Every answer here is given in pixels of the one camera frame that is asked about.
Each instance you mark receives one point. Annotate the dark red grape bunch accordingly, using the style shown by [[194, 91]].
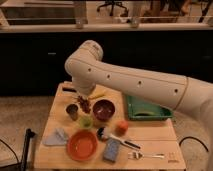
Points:
[[84, 104]]

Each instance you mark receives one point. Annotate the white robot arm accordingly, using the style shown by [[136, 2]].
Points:
[[183, 94]]

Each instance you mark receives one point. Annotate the small green cup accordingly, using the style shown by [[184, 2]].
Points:
[[86, 122]]

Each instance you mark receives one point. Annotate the yellow banana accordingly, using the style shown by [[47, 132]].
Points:
[[97, 96]]

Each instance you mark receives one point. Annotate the dark red bowl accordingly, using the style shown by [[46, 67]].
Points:
[[103, 110]]

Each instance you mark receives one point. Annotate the green tray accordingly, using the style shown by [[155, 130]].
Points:
[[140, 110]]

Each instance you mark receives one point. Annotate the black marker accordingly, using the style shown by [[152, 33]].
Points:
[[68, 89]]

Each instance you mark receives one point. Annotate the orange fruit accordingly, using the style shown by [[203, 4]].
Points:
[[122, 127]]

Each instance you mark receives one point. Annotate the blue sponge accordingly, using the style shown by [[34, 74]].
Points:
[[111, 150]]

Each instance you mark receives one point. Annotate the orange plate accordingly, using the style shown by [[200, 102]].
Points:
[[82, 145]]

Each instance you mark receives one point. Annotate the grey folded cloth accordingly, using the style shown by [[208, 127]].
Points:
[[57, 138]]

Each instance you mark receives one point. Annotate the black office chair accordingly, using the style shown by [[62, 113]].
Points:
[[113, 4]]

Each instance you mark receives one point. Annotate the black stand pole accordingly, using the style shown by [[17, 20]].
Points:
[[29, 135]]

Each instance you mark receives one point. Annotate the black handled brush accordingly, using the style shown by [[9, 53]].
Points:
[[103, 133]]

